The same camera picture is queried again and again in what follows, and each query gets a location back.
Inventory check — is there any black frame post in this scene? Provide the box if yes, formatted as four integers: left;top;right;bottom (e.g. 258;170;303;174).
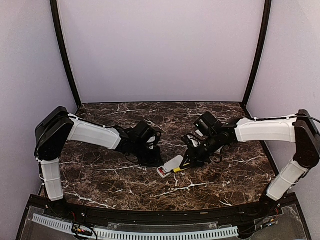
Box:
241;0;272;108
49;0;82;109

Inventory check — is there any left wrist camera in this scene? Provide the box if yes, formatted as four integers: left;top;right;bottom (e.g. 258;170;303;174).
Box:
146;131;162;149

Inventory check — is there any black left frame post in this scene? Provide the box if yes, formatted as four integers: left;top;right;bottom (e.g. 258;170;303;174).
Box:
49;0;82;109

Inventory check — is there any yellow handled screwdriver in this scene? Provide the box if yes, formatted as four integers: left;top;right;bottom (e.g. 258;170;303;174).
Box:
171;163;190;173

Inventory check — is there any black front rail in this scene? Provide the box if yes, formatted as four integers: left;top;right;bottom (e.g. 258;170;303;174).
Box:
21;193;306;227

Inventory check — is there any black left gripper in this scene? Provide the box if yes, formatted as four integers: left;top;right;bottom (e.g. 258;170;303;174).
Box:
132;141;165;167

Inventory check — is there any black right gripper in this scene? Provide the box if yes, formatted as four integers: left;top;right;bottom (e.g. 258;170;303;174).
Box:
180;132;222;169

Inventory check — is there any white remote control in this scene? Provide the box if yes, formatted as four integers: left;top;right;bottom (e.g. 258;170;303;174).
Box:
156;155;184;178

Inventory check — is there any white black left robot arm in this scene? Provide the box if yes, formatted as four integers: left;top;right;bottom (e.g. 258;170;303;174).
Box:
34;106;164;218

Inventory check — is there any black right frame post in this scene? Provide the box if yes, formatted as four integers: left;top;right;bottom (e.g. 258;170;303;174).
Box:
241;0;272;108

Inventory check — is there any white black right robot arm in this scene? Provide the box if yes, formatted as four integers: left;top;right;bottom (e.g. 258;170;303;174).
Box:
187;109;320;217

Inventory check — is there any white slotted cable duct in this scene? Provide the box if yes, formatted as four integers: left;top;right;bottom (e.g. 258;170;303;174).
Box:
32;213;239;240

